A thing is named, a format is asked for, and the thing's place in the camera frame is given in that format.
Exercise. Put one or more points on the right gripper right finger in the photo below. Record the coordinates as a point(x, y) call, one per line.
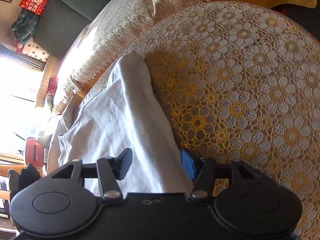
point(201, 172)

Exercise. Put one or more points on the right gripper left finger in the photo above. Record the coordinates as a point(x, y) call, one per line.
point(109, 171)

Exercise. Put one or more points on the white printed sweatshirt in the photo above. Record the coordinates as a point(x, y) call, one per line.
point(125, 114)

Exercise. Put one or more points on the dark folded clothes pile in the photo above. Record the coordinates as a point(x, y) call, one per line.
point(19, 181)

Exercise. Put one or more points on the orange tissue box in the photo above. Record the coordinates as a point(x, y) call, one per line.
point(34, 153)

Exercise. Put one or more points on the round table lace cloth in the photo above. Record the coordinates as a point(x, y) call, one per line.
point(239, 82)

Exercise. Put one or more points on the red booklet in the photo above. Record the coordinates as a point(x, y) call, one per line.
point(52, 85)

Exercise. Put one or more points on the white bear pattern pillow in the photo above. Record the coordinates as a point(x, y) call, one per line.
point(34, 50)

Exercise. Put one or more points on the green sofa with lace cover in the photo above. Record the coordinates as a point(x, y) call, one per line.
point(87, 35)

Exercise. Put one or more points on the green plaid blanket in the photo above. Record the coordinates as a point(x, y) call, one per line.
point(25, 26)

